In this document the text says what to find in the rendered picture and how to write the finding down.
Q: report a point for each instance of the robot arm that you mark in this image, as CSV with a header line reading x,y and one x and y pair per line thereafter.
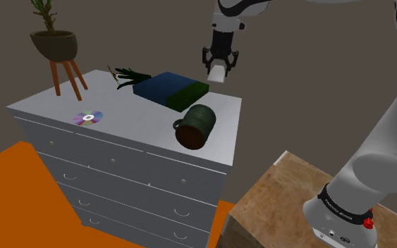
x,y
383,137

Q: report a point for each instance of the potted plant on wooden legs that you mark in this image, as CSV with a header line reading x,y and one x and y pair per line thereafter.
x,y
54,44

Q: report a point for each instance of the iridescent compact disc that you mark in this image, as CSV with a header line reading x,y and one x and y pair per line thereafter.
x,y
88,118

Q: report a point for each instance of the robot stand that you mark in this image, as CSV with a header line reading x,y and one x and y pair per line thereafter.
x,y
270,206

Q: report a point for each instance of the blue and green box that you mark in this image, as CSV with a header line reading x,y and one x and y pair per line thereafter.
x,y
163,87

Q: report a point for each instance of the green leafy sprig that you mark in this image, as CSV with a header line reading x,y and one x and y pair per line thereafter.
x,y
129,77

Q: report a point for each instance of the dark green ribbed mug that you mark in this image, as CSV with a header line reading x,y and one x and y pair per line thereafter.
x,y
201,118

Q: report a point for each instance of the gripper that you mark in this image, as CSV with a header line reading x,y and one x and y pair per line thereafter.
x,y
222,43

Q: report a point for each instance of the grey chest of drawers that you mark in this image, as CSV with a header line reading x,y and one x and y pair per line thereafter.
x,y
132,171

